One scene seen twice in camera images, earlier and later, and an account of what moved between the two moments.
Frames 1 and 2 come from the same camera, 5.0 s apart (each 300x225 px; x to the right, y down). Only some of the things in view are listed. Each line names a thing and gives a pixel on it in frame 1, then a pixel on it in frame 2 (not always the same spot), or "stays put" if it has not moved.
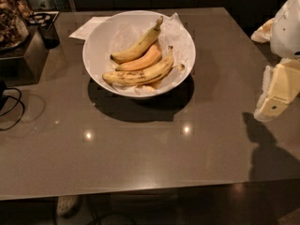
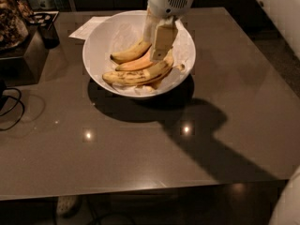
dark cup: x=50 y=37 stays put
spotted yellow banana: x=139 y=77 stays put
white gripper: x=287 y=28 → x=170 y=1
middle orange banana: x=152 y=56 stays put
